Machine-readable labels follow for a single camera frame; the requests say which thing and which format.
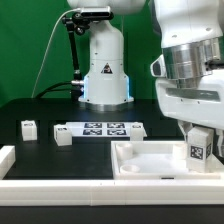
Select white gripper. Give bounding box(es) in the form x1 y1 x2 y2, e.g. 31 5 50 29
149 54 224 158

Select white square tabletop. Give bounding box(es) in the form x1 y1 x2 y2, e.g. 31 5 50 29
111 141 224 180

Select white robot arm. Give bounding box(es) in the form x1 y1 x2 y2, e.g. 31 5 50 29
67 0 224 157

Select white U-shaped fence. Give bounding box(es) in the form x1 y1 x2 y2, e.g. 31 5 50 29
0 146 224 206

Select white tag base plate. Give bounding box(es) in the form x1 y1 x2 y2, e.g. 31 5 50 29
65 121 145 137

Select black camera on mount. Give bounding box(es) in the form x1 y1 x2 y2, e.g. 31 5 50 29
74 6 113 21

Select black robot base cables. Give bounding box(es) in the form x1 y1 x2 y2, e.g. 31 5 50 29
35 79 85 100

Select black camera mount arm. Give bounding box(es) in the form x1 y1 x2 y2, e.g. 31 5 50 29
62 16 83 101

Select white camera cable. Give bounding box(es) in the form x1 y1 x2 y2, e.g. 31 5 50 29
31 7 82 99

